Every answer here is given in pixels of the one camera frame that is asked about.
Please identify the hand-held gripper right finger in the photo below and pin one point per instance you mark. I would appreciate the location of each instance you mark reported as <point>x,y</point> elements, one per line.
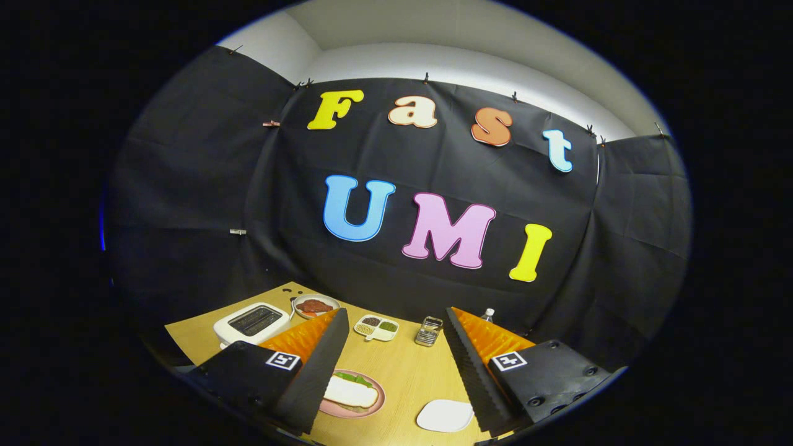
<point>477,378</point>

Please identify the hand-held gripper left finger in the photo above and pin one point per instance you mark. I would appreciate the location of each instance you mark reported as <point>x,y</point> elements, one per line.
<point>316,378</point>

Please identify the green lettuce leaf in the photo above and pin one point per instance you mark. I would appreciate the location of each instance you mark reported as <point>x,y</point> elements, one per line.
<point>347,376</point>

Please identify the toast bread slice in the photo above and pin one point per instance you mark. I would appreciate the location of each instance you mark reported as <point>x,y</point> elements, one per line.
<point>350,393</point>

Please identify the small white flat plate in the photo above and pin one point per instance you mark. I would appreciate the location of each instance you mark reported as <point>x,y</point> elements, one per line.
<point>445,416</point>

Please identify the green label bottle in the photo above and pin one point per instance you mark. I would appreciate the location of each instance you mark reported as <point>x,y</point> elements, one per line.
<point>489,314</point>

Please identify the pink round plate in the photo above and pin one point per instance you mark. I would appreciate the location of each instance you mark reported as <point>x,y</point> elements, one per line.
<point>379,404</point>

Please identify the pile of yellow soybeans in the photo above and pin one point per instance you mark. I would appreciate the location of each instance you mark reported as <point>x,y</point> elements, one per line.
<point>364,329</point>

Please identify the red meat slice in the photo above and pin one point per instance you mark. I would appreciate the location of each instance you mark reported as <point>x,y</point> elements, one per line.
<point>315,306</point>

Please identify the white divided dish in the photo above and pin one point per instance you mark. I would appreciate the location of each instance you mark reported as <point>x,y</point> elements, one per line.
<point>385,335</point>

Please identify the round beige plate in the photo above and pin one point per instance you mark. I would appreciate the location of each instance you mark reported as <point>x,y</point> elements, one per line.
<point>297,297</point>

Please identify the pile of green beans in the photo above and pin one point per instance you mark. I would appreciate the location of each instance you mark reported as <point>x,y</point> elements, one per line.
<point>388,326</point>

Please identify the white toaster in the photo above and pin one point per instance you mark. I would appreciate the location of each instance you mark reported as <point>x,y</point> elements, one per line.
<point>226,331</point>

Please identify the black backdrop cloth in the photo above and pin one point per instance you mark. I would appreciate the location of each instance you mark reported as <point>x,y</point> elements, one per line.
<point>433,179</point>

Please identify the row of black clips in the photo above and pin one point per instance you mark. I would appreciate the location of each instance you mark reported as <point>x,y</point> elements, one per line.
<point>426,78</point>

